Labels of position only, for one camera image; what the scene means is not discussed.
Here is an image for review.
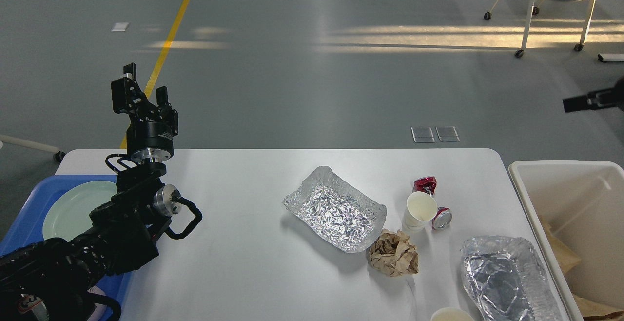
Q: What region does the brown paper in bin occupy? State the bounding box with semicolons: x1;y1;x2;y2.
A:
572;294;624;321

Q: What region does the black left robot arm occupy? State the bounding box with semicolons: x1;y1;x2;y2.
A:
0;63;203;321

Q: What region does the crumpled foil under arm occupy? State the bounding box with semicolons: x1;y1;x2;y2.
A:
461;235;564;321

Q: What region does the white leg with caster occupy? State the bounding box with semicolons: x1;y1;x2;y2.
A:
0;134;65;163

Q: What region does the white paper cup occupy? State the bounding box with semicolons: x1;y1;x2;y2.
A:
402;191;438;232

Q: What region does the white cup bottom edge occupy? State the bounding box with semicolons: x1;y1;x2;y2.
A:
430;307;474;321

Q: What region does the brown paper bag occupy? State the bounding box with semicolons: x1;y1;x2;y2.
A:
538;215;582;275

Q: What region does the white plastic bin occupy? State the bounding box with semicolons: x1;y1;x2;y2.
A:
508;160;624;321

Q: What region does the white paper on floor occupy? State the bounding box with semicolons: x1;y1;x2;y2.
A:
111;22;130;32

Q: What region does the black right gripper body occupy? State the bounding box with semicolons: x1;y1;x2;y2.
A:
606;77;624;112

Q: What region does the light green plate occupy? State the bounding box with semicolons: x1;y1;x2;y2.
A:
42;181;117;241

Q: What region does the pink mug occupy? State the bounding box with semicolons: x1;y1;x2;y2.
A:
87;286;107;321

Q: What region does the crumpled brown paper ball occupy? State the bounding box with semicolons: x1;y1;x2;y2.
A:
367;228;419;277

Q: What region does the blue plastic tray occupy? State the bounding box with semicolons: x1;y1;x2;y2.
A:
1;175;139;321

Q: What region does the aluminium foil tray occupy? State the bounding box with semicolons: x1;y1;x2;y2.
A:
283;166;387;254

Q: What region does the white bar on floor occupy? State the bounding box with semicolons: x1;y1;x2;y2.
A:
597;53;624;63

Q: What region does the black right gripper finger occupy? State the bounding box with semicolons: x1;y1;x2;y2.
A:
564;88;610;104
563;100;610;113

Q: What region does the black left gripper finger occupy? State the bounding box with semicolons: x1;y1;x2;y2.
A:
155;87;179;136
111;63;152;121

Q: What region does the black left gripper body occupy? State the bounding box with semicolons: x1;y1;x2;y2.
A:
127;116;175;163

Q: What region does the crushed red soda can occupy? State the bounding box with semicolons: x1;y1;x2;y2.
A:
413;175;453;231

